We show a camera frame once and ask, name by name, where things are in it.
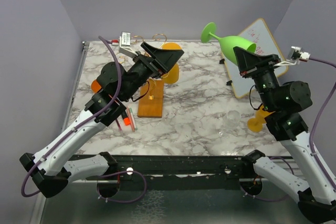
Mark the clear wine glass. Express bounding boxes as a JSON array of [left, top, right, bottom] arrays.
[[217, 110, 241, 136]]

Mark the orange highlighter marker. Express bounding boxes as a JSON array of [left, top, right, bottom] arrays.
[[121, 111, 131, 126]]

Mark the green white pen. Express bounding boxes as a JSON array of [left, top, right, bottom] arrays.
[[128, 107, 138, 131]]

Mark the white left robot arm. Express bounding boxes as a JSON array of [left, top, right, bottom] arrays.
[[19, 40, 184, 198]]

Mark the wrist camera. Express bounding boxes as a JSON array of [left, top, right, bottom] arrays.
[[274, 46, 310, 67], [110, 31, 139, 59]]

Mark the wooden rack base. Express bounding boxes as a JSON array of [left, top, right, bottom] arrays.
[[138, 80, 164, 118]]

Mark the pink pen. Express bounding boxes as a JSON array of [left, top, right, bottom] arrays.
[[115, 119, 123, 132]]

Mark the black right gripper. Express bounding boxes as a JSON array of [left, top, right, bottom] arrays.
[[234, 46, 281, 110]]

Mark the gold wire glass rack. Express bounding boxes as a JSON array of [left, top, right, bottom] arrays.
[[109, 31, 183, 102]]

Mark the orange plastic wine glass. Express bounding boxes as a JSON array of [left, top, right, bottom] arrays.
[[91, 80, 102, 93]]

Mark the green plastic wine glass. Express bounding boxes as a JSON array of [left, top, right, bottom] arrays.
[[201, 22, 256, 66]]

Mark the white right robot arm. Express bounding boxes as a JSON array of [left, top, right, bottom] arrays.
[[233, 46, 335, 223]]

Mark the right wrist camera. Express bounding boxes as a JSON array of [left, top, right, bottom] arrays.
[[274, 46, 310, 67]]

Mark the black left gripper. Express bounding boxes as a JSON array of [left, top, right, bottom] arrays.
[[121, 42, 184, 101]]

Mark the yellow-framed whiteboard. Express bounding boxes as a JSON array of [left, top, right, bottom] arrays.
[[219, 18, 289, 99]]

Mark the yellow plastic wine glass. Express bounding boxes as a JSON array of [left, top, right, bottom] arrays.
[[161, 42, 182, 84]]

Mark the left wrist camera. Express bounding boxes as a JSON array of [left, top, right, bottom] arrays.
[[110, 31, 139, 59]]

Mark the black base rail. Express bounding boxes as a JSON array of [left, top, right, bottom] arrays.
[[87, 155, 257, 191]]

